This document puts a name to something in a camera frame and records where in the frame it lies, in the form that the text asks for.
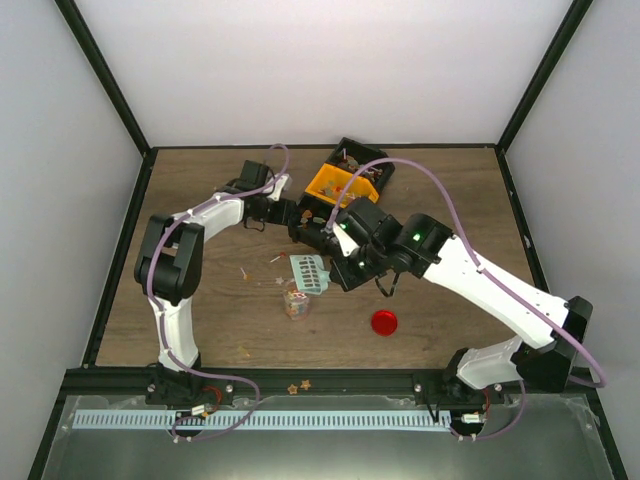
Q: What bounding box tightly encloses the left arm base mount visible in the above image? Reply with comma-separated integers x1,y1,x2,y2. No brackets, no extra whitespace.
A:
144,362,236,407

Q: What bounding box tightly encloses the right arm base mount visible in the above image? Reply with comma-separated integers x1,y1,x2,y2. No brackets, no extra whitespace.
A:
411,348,485,407

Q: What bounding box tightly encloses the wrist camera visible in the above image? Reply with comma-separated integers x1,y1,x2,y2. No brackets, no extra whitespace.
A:
332,223,360,258
269,174,292,201

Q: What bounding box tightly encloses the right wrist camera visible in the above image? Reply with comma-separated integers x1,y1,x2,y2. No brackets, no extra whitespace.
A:
332,223,360,258

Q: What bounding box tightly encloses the light blue slotted cable duct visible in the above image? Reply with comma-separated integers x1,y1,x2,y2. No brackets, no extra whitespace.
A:
72,409,451,432

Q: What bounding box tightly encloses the spilled red lollipop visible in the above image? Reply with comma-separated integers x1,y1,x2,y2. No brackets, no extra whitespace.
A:
269,253,287,263

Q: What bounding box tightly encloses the clear plastic jar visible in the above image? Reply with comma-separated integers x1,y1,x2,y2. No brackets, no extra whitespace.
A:
283,282,310,321

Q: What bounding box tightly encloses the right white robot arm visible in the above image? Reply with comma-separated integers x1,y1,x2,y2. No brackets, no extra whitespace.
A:
330,198,593,403

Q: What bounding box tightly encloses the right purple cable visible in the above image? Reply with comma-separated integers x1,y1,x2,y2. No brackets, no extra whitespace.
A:
324,157,607,444

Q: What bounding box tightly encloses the black aluminium frame rail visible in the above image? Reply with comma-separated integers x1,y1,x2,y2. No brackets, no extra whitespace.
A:
59,367,591,399

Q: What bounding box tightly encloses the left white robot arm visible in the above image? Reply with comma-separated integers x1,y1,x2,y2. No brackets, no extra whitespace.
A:
134,161,293,404

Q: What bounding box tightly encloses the light blue slotted scoop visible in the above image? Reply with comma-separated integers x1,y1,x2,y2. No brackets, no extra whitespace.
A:
289,254,330,296

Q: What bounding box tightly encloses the black candy bin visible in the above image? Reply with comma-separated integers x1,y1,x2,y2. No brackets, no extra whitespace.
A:
327,137,395,193
287,193,339,256

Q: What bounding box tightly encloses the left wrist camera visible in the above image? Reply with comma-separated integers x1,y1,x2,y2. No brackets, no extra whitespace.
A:
269,174,292,201

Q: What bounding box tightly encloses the orange candy bin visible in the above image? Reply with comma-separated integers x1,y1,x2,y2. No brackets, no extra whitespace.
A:
305,163,379,207

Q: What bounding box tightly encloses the red jar lid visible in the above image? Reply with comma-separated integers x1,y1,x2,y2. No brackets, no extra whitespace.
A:
370,310,398,337

